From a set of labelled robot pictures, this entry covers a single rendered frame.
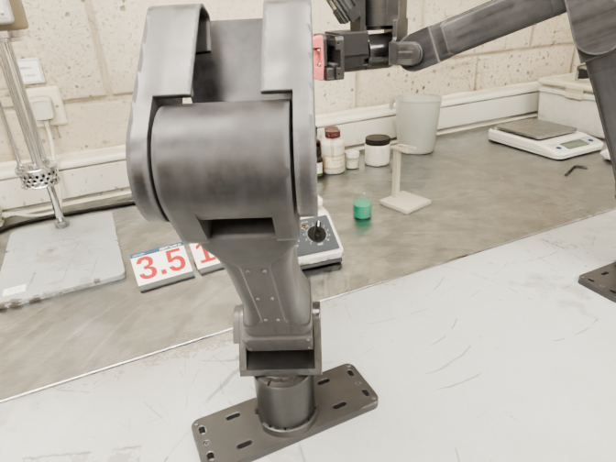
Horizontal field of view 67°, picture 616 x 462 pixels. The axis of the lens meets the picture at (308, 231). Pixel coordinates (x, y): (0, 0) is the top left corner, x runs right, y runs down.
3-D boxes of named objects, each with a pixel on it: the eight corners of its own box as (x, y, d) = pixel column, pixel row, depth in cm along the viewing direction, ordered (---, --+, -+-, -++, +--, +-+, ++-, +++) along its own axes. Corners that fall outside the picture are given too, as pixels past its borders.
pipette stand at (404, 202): (431, 203, 102) (435, 146, 96) (407, 214, 97) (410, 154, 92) (402, 193, 107) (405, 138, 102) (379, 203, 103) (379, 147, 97)
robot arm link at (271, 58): (236, 107, 52) (115, -39, 22) (317, 104, 52) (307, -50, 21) (241, 216, 53) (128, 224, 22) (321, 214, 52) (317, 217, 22)
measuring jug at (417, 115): (373, 147, 141) (374, 96, 134) (401, 138, 148) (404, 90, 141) (423, 159, 128) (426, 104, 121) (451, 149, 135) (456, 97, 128)
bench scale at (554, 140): (557, 163, 122) (561, 145, 119) (483, 140, 143) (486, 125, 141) (605, 150, 129) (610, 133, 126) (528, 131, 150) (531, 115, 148)
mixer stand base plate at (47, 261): (126, 278, 80) (125, 272, 79) (-7, 312, 73) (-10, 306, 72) (113, 214, 104) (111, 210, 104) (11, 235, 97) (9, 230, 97)
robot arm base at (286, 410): (178, 373, 47) (193, 423, 42) (350, 315, 55) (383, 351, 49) (191, 428, 51) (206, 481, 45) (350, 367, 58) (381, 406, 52)
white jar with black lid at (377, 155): (387, 167, 124) (388, 141, 121) (362, 166, 126) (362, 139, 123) (391, 159, 130) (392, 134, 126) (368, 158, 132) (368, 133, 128)
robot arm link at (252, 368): (236, 297, 49) (226, 331, 44) (320, 294, 49) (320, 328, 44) (242, 344, 52) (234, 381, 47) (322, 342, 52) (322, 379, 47)
